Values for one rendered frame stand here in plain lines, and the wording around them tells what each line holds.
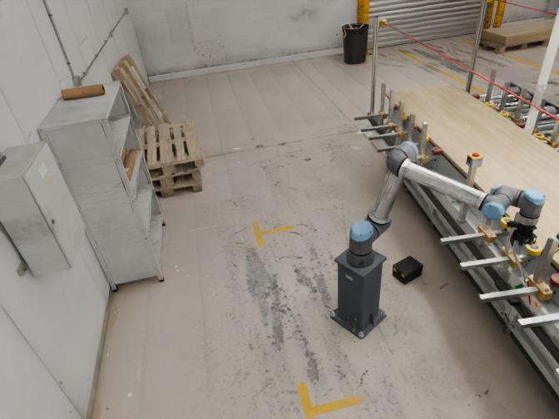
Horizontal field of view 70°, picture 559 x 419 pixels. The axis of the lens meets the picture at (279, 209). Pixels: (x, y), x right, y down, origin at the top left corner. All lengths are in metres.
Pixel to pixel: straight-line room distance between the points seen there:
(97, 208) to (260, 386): 1.78
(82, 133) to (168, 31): 6.40
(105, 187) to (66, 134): 0.46
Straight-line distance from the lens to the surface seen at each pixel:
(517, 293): 2.43
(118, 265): 3.69
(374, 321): 3.21
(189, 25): 9.26
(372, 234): 2.65
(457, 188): 2.18
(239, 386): 2.97
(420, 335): 3.21
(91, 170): 3.20
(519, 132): 4.01
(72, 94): 3.55
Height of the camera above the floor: 2.50
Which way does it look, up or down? 35 degrees down
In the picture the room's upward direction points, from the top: 6 degrees counter-clockwise
